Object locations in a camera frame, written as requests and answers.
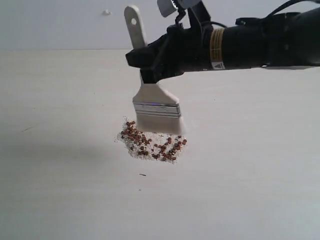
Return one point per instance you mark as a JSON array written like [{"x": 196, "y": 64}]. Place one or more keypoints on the pile of grains and pellets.
[{"x": 149, "y": 145}]

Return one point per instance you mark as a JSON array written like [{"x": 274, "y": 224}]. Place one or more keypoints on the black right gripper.
[{"x": 185, "y": 47}]

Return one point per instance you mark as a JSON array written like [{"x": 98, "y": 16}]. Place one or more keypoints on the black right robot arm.
[{"x": 280, "y": 40}]

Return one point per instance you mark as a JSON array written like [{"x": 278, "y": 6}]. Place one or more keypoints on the white paint brush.
[{"x": 157, "y": 110}]

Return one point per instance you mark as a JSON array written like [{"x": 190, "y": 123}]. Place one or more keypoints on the white wall plug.
[{"x": 106, "y": 12}]

